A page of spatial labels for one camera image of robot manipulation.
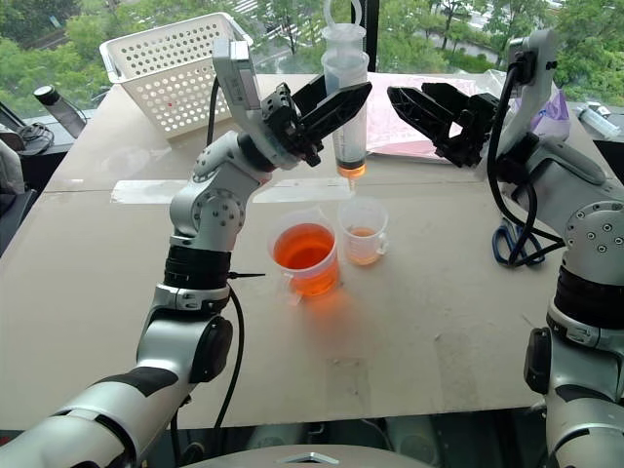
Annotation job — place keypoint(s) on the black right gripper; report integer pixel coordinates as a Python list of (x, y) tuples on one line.
[(475, 131)]

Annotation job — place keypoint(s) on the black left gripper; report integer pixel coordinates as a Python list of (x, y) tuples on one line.
[(285, 124)]

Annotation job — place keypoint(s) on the large clear plastic syringe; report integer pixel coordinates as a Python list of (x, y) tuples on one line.
[(350, 136)]

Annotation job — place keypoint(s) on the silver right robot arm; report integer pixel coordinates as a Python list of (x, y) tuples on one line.
[(592, 234)]

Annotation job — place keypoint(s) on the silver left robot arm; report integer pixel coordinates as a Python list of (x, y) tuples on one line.
[(205, 209)]

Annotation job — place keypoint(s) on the small clear measuring cup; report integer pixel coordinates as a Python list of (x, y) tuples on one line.
[(362, 244)]

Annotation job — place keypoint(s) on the large cup with red liquid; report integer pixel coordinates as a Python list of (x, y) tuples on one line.
[(306, 258)]

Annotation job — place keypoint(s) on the small clear syringe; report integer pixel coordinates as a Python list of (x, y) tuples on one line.
[(597, 119)]

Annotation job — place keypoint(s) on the pink patterned sheet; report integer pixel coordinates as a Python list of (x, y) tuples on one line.
[(390, 131)]

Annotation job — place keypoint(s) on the purple plastic bag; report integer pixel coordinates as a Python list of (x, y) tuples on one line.
[(558, 112)]

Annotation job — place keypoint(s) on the white perforated plastic basket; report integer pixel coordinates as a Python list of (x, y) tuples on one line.
[(166, 73)]

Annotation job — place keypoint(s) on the black zip tie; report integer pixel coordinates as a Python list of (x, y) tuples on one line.
[(248, 275)]

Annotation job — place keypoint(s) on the dark bottle with silver cap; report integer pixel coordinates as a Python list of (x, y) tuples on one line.
[(59, 111)]

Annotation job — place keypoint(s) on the silver robot torso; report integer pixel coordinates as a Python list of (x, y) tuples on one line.
[(307, 458)]

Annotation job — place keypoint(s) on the black window frame post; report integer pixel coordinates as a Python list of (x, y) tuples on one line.
[(373, 34)]

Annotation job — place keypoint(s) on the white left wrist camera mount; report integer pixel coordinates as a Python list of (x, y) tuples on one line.
[(239, 83)]

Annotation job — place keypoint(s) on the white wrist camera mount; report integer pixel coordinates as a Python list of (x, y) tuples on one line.
[(536, 63), (239, 83)]

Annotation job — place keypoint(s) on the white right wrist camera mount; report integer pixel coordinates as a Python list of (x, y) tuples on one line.
[(536, 63)]

